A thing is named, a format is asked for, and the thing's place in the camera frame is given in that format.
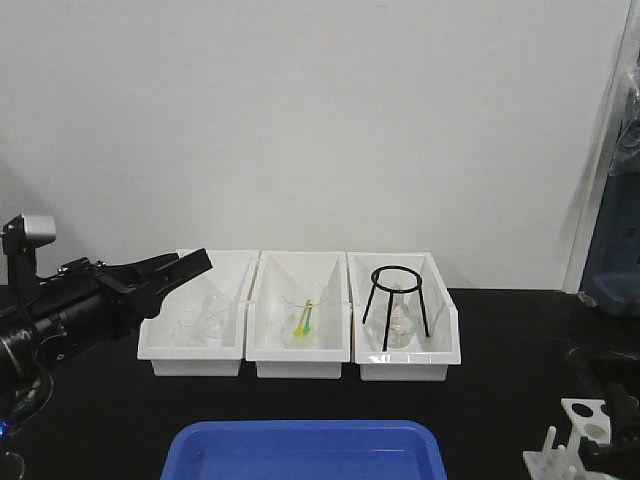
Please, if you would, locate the black wire tripod stand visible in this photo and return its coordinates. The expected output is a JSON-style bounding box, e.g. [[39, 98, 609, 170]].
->
[[361, 265, 431, 352]]

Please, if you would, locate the blue plastic tray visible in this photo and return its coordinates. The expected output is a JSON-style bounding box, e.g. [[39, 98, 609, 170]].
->
[[161, 420, 448, 479]]

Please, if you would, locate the white storage bin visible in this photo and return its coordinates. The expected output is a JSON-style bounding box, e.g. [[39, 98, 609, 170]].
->
[[137, 250, 259, 377], [347, 252, 461, 381], [245, 250, 351, 379]]

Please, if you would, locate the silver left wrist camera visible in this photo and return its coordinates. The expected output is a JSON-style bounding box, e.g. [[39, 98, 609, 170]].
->
[[1, 214, 57, 255]]

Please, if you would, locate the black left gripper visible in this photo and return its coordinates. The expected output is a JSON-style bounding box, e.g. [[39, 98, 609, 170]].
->
[[29, 248, 213, 350]]

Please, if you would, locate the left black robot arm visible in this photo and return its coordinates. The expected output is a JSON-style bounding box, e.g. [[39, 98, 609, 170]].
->
[[1, 248, 212, 395]]

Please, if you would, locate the glass flask under tripod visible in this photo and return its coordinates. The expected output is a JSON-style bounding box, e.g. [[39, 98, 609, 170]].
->
[[364, 294, 420, 351]]

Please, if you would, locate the middle white storage bin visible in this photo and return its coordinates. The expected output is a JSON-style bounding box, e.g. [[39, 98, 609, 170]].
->
[[245, 250, 351, 379]]

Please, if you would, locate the glassware in left bin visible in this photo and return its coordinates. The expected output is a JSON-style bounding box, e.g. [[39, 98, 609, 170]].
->
[[174, 295, 231, 348]]

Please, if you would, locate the blue-grey pegboard drying rack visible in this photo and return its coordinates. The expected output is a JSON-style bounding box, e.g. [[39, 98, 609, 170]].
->
[[579, 64, 640, 318]]

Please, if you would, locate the plastic bag of pegs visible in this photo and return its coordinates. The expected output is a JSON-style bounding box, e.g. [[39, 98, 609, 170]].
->
[[609, 64, 639, 176]]

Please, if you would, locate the white test tube rack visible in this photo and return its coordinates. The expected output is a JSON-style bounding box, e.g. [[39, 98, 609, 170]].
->
[[522, 398, 613, 480]]

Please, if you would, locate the right white storage bin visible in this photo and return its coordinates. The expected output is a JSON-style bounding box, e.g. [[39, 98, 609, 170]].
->
[[347, 252, 461, 381]]

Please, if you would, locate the black lab sink basin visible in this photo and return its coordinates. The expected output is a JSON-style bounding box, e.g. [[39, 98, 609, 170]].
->
[[566, 346, 639, 400]]

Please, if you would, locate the glass beaker on counter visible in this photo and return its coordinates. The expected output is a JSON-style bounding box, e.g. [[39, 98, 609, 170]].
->
[[0, 451, 25, 480]]

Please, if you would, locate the left white storage bin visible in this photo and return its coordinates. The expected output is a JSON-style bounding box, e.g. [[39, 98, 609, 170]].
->
[[137, 250, 259, 377]]

